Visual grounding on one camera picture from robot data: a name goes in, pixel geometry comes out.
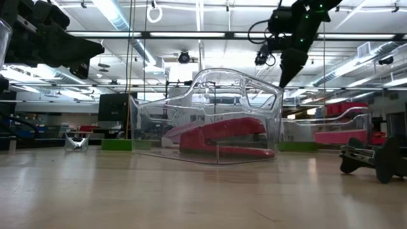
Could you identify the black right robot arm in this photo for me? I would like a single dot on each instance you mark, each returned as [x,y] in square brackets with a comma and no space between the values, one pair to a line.
[321,12]

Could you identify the clear plastic bin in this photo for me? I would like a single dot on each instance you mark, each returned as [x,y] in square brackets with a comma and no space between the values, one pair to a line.
[4,41]
[235,82]
[369,127]

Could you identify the red stapler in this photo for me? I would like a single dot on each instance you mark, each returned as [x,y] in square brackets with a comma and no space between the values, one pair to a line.
[229,128]

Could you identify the grey metal post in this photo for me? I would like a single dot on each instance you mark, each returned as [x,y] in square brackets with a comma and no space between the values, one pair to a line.
[12,144]

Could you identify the red storage bin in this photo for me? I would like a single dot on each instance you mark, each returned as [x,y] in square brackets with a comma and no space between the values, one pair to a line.
[378,138]
[346,108]
[89,128]

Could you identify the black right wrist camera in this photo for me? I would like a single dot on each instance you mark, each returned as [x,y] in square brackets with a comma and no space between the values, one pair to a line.
[281,20]

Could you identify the pink stapler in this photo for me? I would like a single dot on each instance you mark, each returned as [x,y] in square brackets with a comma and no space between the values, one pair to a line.
[173,135]

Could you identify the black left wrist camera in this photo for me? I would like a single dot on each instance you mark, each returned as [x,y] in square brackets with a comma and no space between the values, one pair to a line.
[52,14]

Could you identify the light blue staple remover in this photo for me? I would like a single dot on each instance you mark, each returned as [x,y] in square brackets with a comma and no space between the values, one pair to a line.
[76,144]

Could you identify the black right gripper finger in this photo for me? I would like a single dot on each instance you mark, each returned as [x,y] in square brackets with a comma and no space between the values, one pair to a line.
[292,63]

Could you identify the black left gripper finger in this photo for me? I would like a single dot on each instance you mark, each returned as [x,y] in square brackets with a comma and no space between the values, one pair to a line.
[80,70]
[70,51]

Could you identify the black aluminium frame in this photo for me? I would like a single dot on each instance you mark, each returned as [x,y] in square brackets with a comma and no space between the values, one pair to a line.
[229,35]

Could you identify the silver ventilation duct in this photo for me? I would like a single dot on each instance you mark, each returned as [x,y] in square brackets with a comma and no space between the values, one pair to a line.
[143,51]
[381,49]

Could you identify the pink tape roll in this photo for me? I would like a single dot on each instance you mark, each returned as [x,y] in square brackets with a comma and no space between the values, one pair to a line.
[340,137]

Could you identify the round black ceiling camera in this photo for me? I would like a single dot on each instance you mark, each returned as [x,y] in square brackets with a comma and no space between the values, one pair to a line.
[183,58]

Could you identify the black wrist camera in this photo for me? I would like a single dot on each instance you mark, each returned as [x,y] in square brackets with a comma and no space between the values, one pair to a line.
[52,14]
[281,20]

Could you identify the black panel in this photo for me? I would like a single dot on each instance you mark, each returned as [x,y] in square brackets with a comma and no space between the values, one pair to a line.
[113,106]

